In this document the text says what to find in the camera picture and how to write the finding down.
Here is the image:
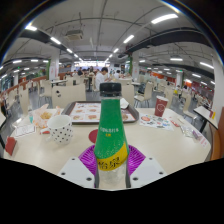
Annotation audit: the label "orange wooden seat back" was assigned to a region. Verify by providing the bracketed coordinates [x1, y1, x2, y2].
[209, 106, 224, 161]

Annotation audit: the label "clear bag with fried food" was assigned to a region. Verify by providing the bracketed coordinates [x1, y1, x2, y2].
[32, 103, 64, 129]

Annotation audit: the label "ceiling light strips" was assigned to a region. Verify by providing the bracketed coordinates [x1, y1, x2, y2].
[0, 13, 216, 86]

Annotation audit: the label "red tissue packet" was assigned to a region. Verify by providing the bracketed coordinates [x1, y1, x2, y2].
[4, 135, 18, 157]

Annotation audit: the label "crumpled white napkin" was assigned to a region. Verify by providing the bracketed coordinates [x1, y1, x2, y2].
[119, 97, 130, 110]

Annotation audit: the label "colourful sticker sheet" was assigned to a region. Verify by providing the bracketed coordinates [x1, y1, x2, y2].
[138, 112, 175, 132]

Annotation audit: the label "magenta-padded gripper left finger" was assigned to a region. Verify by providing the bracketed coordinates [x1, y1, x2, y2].
[57, 144, 100, 190]

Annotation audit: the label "white polka-dot mug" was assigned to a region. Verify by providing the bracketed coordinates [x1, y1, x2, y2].
[45, 114, 74, 145]

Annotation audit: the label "white red printed leaflet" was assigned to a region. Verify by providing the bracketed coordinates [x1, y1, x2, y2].
[193, 129, 210, 148]

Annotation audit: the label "green-labelled clear drink bottle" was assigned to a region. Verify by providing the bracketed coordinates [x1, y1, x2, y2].
[93, 82, 131, 191]

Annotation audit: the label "ceiling air conditioner unit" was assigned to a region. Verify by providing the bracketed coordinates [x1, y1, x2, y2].
[64, 29, 84, 42]

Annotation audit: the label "white table card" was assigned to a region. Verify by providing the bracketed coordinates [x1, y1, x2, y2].
[13, 123, 37, 138]

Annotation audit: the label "printed paper tray liner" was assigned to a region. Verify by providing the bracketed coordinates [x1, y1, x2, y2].
[69, 102, 136, 123]

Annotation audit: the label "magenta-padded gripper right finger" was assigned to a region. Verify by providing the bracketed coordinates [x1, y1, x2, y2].
[125, 144, 168, 190]

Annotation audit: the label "beige neighbouring table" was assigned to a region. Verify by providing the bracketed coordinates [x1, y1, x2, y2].
[0, 111, 7, 148]
[193, 105, 219, 133]

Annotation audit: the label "flat round red coaster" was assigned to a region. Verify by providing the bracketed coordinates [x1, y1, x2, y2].
[88, 128, 100, 144]

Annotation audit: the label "group of beige chairs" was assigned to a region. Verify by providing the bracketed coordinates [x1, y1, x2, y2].
[3, 74, 208, 121]

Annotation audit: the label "clear plastic wrapper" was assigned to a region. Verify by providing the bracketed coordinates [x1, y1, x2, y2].
[179, 123, 204, 141]

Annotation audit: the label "beige wooden chair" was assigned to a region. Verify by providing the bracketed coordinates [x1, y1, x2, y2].
[51, 83, 87, 109]
[120, 84, 136, 107]

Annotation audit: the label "small clear bottle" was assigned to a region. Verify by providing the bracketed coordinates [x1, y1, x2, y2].
[27, 105, 35, 124]

